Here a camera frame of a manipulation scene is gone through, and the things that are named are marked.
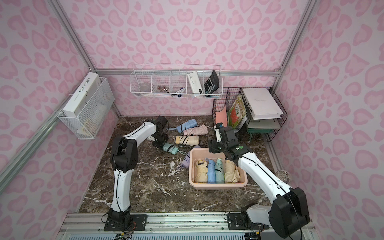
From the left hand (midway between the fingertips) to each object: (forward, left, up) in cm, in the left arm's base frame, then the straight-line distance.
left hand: (167, 141), depth 102 cm
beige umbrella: (-23, -23, +3) cm, 33 cm away
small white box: (+22, -20, +32) cm, 43 cm away
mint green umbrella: (-27, -33, +3) cm, 42 cm away
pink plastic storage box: (-12, -24, +4) cm, 28 cm away
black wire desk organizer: (+7, -57, +22) cm, 62 cm away
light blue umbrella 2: (+15, -16, +2) cm, 22 cm away
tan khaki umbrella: (-25, -40, +4) cm, 47 cm away
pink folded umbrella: (+7, -20, +2) cm, 22 cm away
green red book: (+15, -48, +12) cm, 52 cm away
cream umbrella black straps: (-2, -15, +5) cm, 16 cm away
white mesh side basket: (+3, +40, +22) cm, 46 cm away
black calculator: (+21, -30, +31) cm, 48 cm away
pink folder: (+23, -39, 0) cm, 45 cm away
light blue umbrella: (-23, -28, +3) cm, 37 cm away
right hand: (-11, -29, +16) cm, 36 cm away
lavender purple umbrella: (-16, -13, 0) cm, 21 cm away
